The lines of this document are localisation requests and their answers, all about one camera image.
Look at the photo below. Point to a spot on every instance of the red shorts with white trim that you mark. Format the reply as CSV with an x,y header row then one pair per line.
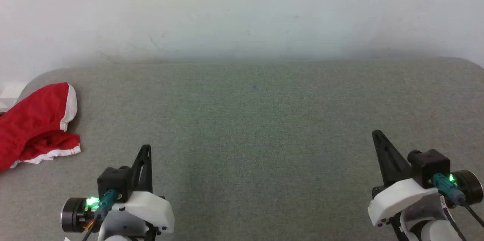
x,y
32,123

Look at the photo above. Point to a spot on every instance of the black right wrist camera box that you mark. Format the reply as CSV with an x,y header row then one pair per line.
x,y
429,167

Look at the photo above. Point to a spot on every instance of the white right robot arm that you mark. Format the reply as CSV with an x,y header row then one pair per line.
x,y
431,226

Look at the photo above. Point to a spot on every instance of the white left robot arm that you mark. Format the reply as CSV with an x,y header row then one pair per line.
x,y
120,238

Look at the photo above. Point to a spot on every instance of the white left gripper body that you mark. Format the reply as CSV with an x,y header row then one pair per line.
x,y
151,209

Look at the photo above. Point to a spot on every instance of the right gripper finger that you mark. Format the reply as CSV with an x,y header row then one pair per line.
x,y
389,161

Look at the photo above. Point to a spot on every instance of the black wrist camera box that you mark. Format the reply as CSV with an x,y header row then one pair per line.
x,y
429,167
113,182

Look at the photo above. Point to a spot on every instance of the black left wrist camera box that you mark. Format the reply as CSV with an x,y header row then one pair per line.
x,y
113,182

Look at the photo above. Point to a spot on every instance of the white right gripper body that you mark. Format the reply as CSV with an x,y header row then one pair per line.
x,y
401,199

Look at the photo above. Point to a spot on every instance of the white box by the wall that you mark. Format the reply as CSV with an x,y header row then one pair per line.
x,y
9,95

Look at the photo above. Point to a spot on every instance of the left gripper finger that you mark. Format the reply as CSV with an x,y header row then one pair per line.
x,y
143,169

